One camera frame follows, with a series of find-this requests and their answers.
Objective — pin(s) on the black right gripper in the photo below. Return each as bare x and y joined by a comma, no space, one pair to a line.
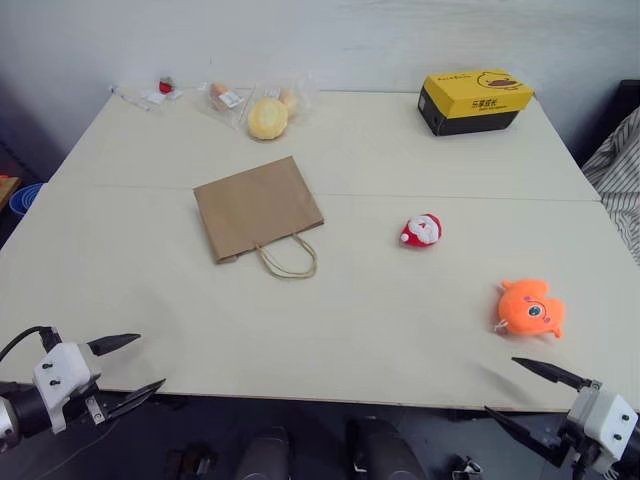
565,442

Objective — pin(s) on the round yellow bread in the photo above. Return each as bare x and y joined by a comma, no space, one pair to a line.
268,118

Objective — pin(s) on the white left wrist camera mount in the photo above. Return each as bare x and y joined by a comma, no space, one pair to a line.
62,367

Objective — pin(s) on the orange wooden box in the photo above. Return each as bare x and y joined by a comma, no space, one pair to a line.
7,192

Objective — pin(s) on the Santa Claus plush toy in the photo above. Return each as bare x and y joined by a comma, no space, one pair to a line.
422,230

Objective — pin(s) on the small clear packet red item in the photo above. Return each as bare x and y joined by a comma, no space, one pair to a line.
132,101

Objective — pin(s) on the small white packet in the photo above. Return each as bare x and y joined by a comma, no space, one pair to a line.
156,95

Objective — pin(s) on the yellow black duck box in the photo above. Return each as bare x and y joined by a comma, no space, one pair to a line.
475,102

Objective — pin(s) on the bagged bread with label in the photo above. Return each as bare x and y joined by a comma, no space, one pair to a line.
224,100

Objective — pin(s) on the brown paper bag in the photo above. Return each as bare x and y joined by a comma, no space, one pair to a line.
255,210

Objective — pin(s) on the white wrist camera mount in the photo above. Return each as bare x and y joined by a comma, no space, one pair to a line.
607,420
62,367

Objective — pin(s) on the blue plastic bucket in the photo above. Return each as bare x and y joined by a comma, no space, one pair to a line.
26,197

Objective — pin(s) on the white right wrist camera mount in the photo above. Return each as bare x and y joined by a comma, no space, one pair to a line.
607,420

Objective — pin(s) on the bagged bun in clear wrap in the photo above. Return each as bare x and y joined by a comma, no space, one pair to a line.
292,97

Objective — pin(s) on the dark rounded shape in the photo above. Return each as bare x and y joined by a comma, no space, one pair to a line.
382,452
265,455

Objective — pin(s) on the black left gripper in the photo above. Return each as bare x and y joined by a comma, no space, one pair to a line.
77,407

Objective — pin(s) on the orange plush toy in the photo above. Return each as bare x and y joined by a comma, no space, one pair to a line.
530,310

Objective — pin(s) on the red strawberry toy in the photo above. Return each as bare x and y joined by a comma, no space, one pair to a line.
165,85

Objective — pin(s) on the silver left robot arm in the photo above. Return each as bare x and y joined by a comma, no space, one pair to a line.
22,412

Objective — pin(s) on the striped grey white cloth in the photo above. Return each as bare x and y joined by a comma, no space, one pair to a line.
617,170

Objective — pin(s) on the small dark mechanical part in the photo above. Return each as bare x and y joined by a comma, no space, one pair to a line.
466,469
192,462

